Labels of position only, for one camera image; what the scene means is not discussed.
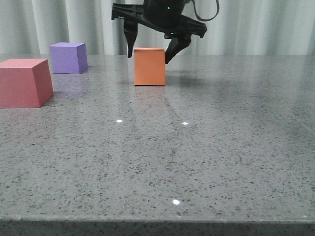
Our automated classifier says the orange foam cube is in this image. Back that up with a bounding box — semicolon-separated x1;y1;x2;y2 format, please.
134;47;166;86

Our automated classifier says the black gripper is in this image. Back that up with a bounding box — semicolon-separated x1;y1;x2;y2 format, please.
111;0;207;64

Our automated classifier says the red foam cube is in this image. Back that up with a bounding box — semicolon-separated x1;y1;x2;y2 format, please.
0;59;53;108

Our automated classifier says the grey pleated curtain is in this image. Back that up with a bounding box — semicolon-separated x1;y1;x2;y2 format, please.
0;0;315;55

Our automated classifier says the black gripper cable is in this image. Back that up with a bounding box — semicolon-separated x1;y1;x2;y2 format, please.
189;0;221;21

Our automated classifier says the purple foam cube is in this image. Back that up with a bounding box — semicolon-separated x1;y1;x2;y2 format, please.
49;42;88;74

